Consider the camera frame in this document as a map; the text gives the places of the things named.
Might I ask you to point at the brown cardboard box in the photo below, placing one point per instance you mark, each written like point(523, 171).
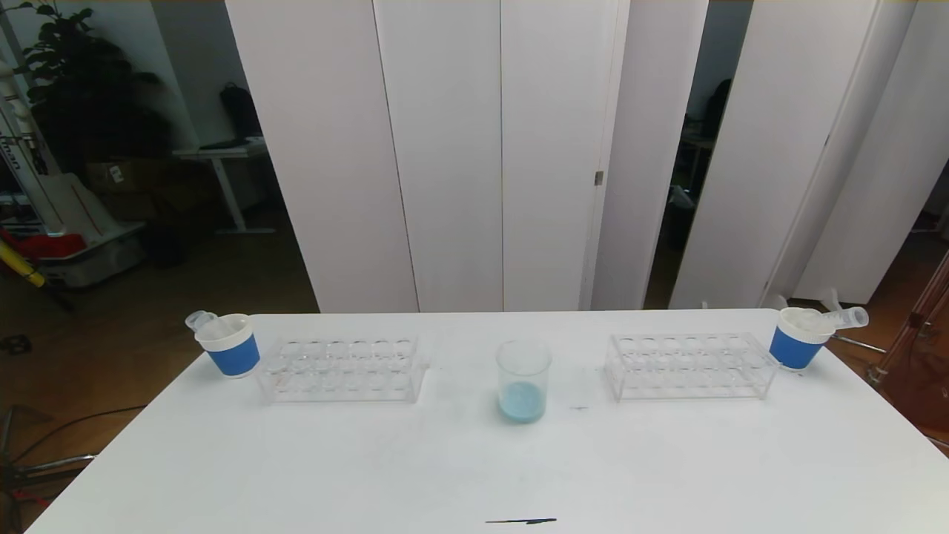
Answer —
point(130, 178)

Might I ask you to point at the dark green potted plant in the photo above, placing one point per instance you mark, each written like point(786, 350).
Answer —
point(81, 89)

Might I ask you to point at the white screen foot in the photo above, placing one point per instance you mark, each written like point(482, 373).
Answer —
point(832, 298)

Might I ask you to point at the red plastic object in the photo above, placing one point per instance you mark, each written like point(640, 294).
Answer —
point(44, 243)

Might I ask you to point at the blue white paper cup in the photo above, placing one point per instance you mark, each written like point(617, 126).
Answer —
point(793, 347)
point(233, 354)

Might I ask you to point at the black backpack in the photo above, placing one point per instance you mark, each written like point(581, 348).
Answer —
point(241, 111)

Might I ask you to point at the clear plastic test tube rack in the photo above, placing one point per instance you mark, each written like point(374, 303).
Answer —
point(341, 371)
point(689, 367)

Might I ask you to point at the clear glass beaker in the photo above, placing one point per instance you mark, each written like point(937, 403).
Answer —
point(523, 404)

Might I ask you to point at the yellow pole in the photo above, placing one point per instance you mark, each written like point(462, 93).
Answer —
point(18, 263)

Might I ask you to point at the white desk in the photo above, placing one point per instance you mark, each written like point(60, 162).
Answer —
point(215, 150)

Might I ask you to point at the white folding screen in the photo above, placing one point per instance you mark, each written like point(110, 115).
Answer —
point(445, 111)
point(786, 111)

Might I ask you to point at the test tube with yellow pigment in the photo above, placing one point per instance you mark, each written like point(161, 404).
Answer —
point(845, 319)

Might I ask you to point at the brown metal stand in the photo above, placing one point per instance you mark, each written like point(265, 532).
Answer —
point(919, 371)

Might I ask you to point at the white banner stand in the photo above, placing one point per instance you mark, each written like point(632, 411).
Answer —
point(22, 148)

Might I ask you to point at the white machine base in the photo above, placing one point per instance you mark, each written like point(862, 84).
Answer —
point(89, 252)

